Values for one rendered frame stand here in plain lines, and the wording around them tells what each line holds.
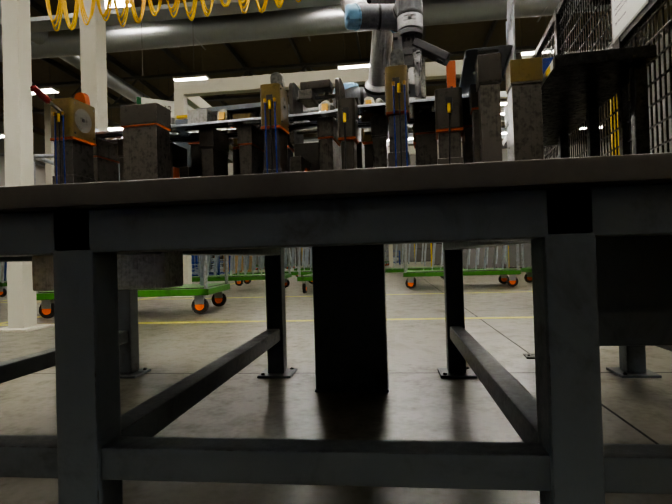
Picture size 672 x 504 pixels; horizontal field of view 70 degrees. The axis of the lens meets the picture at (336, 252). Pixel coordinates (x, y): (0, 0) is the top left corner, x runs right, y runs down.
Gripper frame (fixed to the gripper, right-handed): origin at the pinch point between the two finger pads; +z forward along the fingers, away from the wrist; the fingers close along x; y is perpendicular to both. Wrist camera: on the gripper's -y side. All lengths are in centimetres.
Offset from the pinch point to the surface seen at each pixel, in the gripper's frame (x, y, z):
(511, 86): 10.6, -24.0, 2.2
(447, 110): 19.2, -7.2, 9.6
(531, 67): 12.2, -28.8, -1.7
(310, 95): -20.4, 38.1, -11.4
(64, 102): 19, 104, -3
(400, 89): 20.7, 4.3, 3.7
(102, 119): -586, 550, -203
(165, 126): 11, 75, 5
